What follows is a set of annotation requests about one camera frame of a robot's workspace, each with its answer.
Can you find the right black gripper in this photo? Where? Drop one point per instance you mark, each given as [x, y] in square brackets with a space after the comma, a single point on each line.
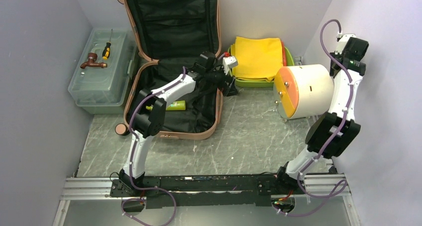
[336, 56]

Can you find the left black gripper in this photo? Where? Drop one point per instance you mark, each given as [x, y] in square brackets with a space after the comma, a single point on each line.
[230, 90]

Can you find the green plastic tray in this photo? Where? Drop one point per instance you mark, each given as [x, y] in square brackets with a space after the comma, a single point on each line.
[262, 83]

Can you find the yellow cloth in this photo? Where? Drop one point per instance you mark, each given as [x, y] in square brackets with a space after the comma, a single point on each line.
[258, 59]

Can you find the cream appliance with orange rim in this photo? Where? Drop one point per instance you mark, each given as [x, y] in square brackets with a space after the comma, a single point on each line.
[284, 96]

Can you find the red printed package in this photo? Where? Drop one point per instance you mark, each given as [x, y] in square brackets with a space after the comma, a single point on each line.
[284, 57]

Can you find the green yellow bottle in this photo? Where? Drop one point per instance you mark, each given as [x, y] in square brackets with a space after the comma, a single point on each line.
[174, 106]

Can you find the pink hard-shell suitcase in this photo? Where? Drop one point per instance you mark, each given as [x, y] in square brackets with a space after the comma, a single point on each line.
[171, 35]

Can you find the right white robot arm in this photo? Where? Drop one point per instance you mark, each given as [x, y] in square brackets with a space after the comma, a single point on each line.
[332, 133]

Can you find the yellow black screwdriver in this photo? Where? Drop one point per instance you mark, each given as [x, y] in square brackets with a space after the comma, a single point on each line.
[107, 48]

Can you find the translucent plastic toolbox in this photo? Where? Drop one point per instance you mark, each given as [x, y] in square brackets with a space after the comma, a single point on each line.
[105, 91]

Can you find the brown brass faucet valve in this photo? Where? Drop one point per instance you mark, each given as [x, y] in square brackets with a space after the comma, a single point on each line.
[92, 62]

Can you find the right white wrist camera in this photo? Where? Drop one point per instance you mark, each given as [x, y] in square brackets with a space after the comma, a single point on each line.
[342, 40]

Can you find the aluminium frame profile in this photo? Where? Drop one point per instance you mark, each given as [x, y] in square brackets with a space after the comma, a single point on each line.
[315, 185]

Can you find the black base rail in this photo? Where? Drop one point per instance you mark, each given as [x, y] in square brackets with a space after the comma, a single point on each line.
[207, 190]

